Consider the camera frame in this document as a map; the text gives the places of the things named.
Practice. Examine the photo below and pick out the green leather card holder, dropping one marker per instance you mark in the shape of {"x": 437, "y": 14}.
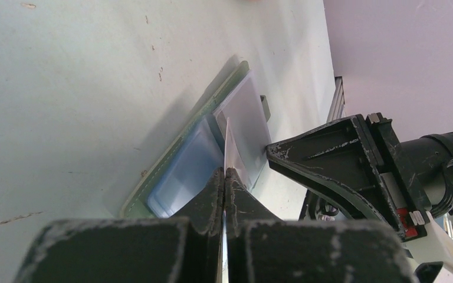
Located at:
{"x": 234, "y": 117}

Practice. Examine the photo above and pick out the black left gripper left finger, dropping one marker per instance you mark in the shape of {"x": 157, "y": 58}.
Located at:
{"x": 205, "y": 210}

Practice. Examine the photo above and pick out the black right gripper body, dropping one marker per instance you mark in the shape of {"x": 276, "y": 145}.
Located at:
{"x": 418, "y": 174}

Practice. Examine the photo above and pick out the white printed credit card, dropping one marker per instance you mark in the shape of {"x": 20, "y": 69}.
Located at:
{"x": 232, "y": 158}

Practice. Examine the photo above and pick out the aluminium frame rail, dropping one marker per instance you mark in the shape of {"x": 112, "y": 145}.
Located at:
{"x": 338, "y": 102}

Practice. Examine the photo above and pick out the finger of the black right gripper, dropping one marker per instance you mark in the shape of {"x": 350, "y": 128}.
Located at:
{"x": 340, "y": 163}

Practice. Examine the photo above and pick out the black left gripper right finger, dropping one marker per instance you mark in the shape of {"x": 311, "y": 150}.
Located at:
{"x": 241, "y": 206}

